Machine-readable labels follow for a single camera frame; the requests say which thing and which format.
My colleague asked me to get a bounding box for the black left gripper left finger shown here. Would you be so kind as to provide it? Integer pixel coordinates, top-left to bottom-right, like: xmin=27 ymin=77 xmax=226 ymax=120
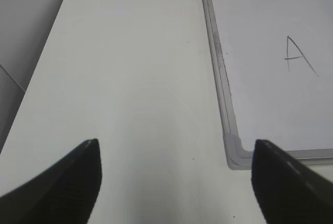
xmin=1 ymin=139 xmax=102 ymax=223

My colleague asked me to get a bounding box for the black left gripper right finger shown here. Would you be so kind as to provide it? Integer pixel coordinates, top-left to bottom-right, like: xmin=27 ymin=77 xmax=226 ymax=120
xmin=251 ymin=140 xmax=332 ymax=223

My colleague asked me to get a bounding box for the white magnetic whiteboard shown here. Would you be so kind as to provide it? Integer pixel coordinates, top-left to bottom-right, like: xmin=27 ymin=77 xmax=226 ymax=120
xmin=202 ymin=0 xmax=332 ymax=170

